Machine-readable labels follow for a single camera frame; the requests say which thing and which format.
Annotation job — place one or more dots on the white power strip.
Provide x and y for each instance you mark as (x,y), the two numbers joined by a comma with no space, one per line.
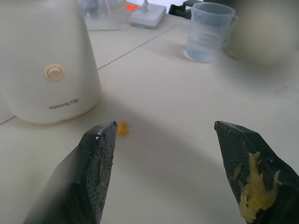
(149,15)

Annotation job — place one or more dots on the clear conical flask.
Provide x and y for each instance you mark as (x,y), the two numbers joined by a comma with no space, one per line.
(95,11)

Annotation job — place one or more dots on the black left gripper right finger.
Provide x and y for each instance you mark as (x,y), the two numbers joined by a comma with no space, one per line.
(233,149)

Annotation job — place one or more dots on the translucent measuring cup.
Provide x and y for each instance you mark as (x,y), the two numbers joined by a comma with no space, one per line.
(208,32)

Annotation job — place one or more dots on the orange pulp scrap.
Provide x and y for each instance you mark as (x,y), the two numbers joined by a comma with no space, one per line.
(254,193)

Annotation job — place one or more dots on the black bracket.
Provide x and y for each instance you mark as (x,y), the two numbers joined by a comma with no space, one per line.
(178,9)

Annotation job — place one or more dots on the small orange fruit bit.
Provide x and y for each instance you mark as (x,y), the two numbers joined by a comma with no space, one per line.
(123,128)

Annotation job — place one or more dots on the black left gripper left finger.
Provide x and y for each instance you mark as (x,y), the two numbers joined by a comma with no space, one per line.
(77,186)

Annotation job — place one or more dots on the cream blender base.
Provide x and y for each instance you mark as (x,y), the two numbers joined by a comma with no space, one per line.
(42,42)

